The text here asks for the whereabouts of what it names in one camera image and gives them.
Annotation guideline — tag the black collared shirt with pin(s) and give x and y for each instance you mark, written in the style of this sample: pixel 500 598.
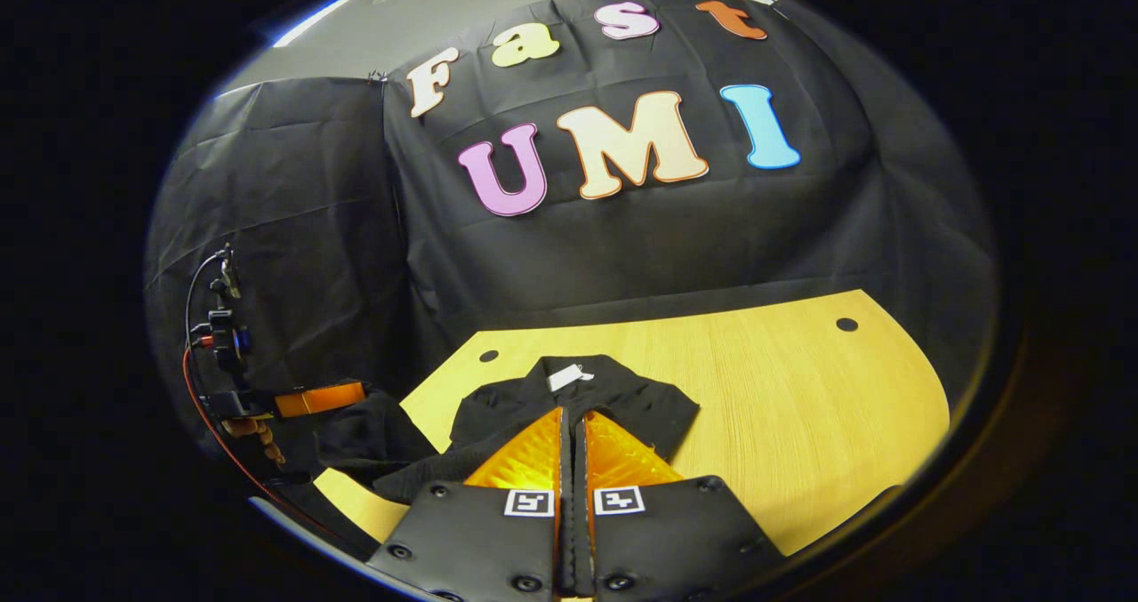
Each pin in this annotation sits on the black collared shirt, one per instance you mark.
pixel 578 397

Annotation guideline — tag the black backdrop cloth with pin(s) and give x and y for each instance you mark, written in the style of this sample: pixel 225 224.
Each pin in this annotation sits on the black backdrop cloth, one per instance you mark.
pixel 622 246

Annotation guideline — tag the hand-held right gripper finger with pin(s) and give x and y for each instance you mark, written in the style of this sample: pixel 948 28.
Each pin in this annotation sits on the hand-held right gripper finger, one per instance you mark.
pixel 584 540
pixel 563 540

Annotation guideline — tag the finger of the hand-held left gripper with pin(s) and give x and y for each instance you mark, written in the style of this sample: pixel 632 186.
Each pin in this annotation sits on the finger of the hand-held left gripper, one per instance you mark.
pixel 320 399

